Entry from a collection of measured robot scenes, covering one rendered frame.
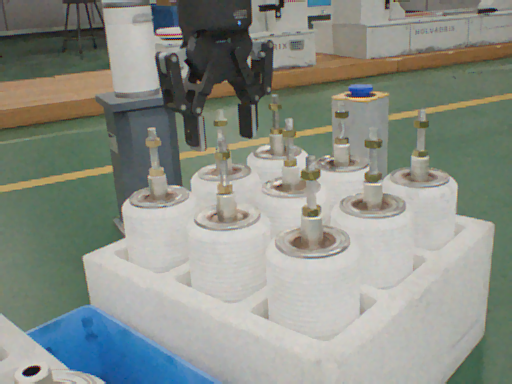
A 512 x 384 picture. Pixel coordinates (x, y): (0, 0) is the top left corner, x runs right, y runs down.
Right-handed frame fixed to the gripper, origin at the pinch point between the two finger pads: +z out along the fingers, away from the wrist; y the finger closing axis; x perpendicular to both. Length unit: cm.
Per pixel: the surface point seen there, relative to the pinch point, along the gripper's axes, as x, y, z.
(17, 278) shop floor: 56, -9, 35
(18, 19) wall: 799, 266, 18
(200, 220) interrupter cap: 0.9, -3.3, 9.6
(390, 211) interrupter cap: -13.1, 12.4, 9.4
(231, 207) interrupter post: -1.2, -0.5, 8.3
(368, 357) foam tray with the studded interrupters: -19.8, 0.5, 19.1
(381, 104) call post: 9.4, 40.4, 4.9
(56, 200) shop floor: 92, 15, 36
